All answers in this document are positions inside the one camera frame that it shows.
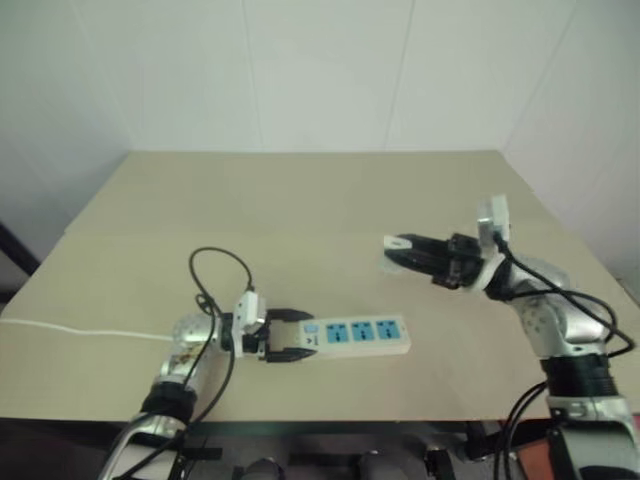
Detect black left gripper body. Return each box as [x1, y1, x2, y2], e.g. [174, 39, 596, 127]
[242, 322, 275, 364]

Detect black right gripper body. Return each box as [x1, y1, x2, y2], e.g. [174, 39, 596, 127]
[431, 232, 485, 291]

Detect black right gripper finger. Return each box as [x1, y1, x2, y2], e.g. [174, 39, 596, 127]
[396, 232, 454, 254]
[386, 249, 452, 282]

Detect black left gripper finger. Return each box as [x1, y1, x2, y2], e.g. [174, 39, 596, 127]
[266, 347, 317, 366]
[266, 309, 315, 326]

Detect white charger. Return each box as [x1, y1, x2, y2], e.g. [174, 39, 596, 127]
[381, 234, 415, 276]

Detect white power strip blue sockets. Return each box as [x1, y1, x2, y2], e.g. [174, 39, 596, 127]
[272, 313, 412, 359]

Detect red object under table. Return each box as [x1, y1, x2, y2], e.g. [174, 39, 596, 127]
[513, 438, 557, 480]

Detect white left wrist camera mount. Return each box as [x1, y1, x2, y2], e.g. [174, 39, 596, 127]
[233, 292, 270, 359]

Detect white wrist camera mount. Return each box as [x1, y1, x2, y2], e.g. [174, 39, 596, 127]
[233, 292, 270, 359]
[468, 193, 512, 292]

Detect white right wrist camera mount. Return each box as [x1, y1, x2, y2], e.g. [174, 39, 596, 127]
[468, 193, 512, 292]

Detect black bracket under table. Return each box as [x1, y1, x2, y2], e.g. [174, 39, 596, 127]
[172, 433, 224, 480]
[424, 421, 504, 480]

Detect white power strip cord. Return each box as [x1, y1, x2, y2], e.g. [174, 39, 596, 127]
[0, 318, 175, 342]

